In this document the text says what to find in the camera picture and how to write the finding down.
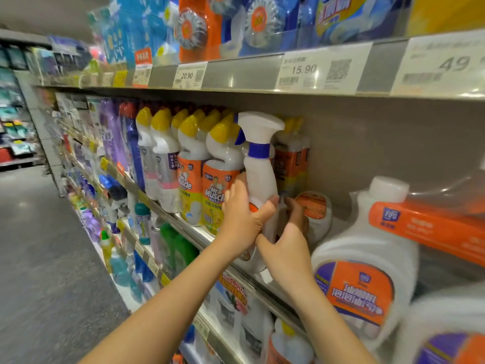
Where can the red white price tag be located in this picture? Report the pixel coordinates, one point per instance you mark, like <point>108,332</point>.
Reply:
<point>142,68</point>

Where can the row of purple cleaner bottles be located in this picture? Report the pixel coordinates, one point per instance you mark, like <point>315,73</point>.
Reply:
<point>114,140</point>

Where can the orange cleaner bottle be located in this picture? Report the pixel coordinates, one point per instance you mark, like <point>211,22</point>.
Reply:
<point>292,159</point>

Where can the large white detergent jug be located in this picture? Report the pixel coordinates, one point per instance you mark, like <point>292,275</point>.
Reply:
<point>439,322</point>
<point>356,238</point>

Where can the white yellow-capped cleaner jug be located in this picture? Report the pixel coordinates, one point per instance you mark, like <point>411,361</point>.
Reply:
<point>288,345</point>

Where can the person's left hand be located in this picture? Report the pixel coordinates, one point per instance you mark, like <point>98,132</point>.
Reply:
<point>239,223</point>

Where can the person's right hand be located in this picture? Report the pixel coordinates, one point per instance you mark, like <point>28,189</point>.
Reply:
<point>288,257</point>

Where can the cluster of teal cleaner bottles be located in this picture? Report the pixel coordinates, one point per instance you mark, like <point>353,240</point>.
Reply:
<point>121,254</point>

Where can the small white cleaner jug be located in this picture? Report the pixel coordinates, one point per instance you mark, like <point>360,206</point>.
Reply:
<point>256,329</point>

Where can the cluster of green cleaner bottles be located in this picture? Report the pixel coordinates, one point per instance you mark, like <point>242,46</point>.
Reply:
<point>178,250</point>

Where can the row of blue cleaner packs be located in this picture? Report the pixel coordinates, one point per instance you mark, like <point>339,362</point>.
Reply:
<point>265,22</point>

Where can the distant store shelving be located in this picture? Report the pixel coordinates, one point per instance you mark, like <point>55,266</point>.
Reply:
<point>19,110</point>

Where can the row of yellow-capped cleaner bottles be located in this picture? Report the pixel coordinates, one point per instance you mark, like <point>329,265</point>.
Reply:
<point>193,170</point>

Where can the person's left forearm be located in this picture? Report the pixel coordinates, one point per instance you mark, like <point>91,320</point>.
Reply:
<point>167,314</point>

